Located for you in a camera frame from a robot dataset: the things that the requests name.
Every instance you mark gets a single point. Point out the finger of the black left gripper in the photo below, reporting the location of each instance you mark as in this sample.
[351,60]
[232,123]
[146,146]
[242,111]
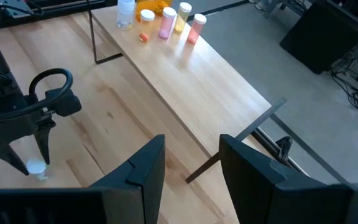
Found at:
[43,140]
[5,154]

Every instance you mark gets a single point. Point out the large black case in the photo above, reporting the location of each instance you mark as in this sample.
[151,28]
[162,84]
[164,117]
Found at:
[319,37]

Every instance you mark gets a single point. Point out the pink pill bottle white cap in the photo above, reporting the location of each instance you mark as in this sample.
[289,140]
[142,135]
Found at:
[196,28]
[167,23]

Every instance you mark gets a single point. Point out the person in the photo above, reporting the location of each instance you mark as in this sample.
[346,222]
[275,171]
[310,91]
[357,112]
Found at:
[261,4]

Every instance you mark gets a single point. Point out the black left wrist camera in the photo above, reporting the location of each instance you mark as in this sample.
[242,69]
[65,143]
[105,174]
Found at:
[65,102]

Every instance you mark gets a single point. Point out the wooden shelf black metal legs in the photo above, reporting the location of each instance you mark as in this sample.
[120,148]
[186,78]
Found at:
[182,87]

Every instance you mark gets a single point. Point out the wide clear pill bottle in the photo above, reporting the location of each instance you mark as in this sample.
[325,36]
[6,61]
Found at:
[125,15]

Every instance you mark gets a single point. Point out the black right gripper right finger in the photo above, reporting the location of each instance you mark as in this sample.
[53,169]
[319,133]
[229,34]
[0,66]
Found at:
[253,193]

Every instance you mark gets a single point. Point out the silver metal bracket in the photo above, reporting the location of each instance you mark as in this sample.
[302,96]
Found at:
[14,5]

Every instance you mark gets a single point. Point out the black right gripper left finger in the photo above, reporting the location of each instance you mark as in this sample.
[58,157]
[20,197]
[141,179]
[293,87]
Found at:
[141,199]

